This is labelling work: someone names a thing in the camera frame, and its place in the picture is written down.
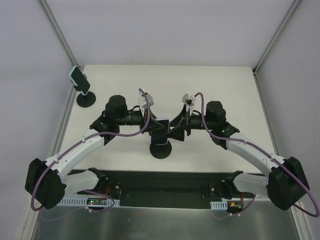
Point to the black phone stand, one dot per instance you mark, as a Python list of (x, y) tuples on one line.
[(86, 98)]

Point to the aluminium frame rail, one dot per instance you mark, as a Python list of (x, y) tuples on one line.
[(266, 114), (63, 124)]

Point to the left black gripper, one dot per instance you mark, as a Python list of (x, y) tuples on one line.
[(145, 122)]

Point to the right white cable duct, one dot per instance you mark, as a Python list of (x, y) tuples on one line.
[(219, 205)]

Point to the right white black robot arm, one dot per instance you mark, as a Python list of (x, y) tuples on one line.
[(282, 180)]

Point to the white cable duct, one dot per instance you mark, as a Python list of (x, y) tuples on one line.
[(219, 205), (75, 201)]

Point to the left aluminium frame rail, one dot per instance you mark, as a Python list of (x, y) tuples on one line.
[(63, 124)]

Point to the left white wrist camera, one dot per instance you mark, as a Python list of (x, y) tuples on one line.
[(143, 100)]

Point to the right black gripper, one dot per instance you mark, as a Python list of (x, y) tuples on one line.
[(188, 122)]

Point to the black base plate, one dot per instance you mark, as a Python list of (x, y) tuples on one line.
[(154, 189)]

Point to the aluminium frame post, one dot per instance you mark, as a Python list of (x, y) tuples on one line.
[(58, 32), (276, 35)]

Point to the left white cable duct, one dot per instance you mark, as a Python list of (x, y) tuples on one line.
[(75, 201)]

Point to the black phone stand corner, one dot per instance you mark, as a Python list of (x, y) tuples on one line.
[(161, 151)]

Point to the phone with light blue case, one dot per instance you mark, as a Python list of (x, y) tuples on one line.
[(79, 80)]

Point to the right aluminium frame rail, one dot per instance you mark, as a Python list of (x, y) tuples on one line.
[(266, 114)]

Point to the right aluminium frame post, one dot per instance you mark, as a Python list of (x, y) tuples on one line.
[(276, 35)]

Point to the left aluminium frame post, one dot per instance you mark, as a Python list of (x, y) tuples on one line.
[(58, 32)]

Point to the phone with lilac case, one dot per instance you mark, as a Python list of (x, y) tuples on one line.
[(158, 136)]

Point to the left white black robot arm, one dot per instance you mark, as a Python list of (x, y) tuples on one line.
[(48, 181)]

